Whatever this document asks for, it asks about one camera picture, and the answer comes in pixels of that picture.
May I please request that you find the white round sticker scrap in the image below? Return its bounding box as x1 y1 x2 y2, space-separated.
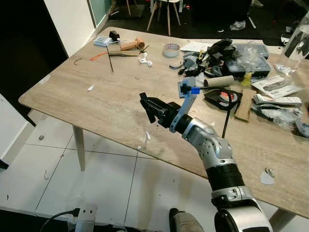
260 168 276 186

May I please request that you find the wooden table leg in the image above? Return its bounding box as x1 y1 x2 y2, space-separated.
72 125 86 172
268 209 297 232

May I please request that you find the clear plastic bottle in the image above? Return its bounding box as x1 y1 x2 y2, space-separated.
275 12 309 75

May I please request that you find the flat brown strip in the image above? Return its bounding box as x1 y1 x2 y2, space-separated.
109 50 145 58

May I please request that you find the dark clear-lid organizer case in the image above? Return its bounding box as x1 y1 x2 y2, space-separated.
227 56 271 79
234 43 270 58

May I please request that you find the tan cylindrical handle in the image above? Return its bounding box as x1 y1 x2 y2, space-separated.
120 37 145 51

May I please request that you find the black tangled gear pile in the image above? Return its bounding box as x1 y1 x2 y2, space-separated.
203 39 238 68

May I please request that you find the crumpled clear plastic bag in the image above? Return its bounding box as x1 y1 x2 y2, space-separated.
251 105 305 129

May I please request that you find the brown cardboard piece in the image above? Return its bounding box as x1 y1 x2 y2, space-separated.
235 89 256 121

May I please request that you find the white paper sheet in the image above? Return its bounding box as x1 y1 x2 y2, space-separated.
181 42 211 53

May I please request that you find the white cabinet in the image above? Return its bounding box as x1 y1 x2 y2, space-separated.
0 93 37 161

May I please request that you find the cardboard tube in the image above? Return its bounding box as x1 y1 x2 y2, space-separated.
203 76 235 89

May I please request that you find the small yellow figure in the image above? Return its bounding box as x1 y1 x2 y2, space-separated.
241 72 253 87

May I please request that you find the black pouch with red label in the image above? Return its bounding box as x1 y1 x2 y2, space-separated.
204 89 243 110

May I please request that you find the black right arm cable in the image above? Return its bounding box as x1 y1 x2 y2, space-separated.
198 86 233 140

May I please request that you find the grey-blue plastic part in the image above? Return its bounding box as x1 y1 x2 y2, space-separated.
182 54 199 74

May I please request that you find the person's white shoe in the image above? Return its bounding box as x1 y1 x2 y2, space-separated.
229 20 247 31

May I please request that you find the small blue white box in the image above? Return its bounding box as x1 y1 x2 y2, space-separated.
94 36 112 47

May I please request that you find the clear tape roll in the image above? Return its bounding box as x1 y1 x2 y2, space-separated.
162 43 181 58

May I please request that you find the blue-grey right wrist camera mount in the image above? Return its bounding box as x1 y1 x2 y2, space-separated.
169 76 201 133

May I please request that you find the orange strap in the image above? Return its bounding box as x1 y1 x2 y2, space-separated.
90 52 110 61

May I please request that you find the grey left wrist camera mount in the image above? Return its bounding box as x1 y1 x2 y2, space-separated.
75 203 98 232

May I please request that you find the grey curved piece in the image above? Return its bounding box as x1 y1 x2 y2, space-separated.
295 118 309 139

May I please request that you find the white and black packet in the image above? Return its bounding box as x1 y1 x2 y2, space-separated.
253 94 302 107

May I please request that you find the small black device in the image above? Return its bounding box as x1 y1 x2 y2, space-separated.
109 30 121 42

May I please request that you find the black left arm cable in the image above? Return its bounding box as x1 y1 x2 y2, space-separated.
39 208 80 232

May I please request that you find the white plastic piece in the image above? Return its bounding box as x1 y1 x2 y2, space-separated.
139 52 153 67

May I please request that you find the wooden chair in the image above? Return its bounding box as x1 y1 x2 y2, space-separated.
146 0 182 35

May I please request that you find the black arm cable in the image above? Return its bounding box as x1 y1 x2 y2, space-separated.
198 86 233 140
39 208 80 232

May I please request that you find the printed white booklet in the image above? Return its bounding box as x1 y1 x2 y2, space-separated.
251 75 302 100

